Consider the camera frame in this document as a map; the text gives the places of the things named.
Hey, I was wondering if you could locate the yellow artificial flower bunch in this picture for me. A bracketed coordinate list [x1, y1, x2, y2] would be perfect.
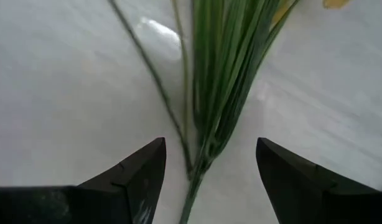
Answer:
[106, 0, 350, 224]

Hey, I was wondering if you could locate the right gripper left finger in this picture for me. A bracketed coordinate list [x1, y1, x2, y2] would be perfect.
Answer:
[0, 137, 167, 224]

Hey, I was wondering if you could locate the white glossy table board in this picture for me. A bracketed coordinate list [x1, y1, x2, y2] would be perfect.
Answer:
[0, 0, 382, 224]

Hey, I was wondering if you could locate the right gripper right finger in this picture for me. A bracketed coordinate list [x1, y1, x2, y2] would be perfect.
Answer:
[256, 137, 382, 224]

